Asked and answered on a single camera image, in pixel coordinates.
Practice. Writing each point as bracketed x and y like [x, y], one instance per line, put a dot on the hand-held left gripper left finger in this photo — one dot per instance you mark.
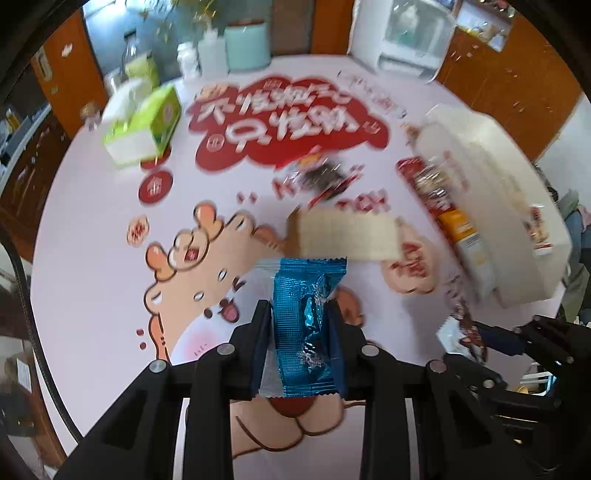
[261, 355]

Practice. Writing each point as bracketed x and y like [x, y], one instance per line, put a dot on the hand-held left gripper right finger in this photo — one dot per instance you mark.
[339, 350]

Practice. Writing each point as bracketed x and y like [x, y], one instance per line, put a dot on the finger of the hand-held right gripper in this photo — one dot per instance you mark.
[489, 381]
[503, 342]

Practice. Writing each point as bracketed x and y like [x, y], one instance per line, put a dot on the brown snack bar packet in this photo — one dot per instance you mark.
[461, 334]

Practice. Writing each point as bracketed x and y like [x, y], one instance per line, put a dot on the blue foil snack packet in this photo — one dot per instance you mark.
[300, 323]

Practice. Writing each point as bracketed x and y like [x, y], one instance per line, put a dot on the orange oat bar packet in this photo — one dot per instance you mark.
[466, 240]

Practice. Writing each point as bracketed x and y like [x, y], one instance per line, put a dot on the white plastic tray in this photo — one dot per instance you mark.
[503, 184]

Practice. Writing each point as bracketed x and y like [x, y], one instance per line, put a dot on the clear red nut packet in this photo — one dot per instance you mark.
[422, 177]

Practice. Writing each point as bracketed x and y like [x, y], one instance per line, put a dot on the beige cracker packet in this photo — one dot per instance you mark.
[344, 235]

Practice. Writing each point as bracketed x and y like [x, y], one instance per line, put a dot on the person's grey jacket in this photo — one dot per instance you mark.
[575, 221]

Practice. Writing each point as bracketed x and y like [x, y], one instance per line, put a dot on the green tissue box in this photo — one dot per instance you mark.
[143, 124]

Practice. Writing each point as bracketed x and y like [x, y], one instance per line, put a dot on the wooden cabinet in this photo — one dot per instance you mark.
[508, 78]

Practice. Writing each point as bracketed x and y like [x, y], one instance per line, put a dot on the small glass jar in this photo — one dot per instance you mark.
[90, 116]

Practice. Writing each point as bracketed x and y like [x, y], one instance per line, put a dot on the white pill bottle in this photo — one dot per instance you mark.
[188, 60]

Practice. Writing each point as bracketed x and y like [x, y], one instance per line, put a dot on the white squeeze bottle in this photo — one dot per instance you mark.
[212, 53]

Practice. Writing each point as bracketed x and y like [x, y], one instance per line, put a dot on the metal can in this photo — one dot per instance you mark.
[114, 83]

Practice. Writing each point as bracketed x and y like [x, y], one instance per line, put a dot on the mint green canister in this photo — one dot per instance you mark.
[247, 46]

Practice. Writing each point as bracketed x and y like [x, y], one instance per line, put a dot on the glass bottle with green label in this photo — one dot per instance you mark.
[137, 62]

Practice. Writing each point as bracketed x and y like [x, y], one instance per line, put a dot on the white countertop appliance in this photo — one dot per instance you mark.
[401, 34]

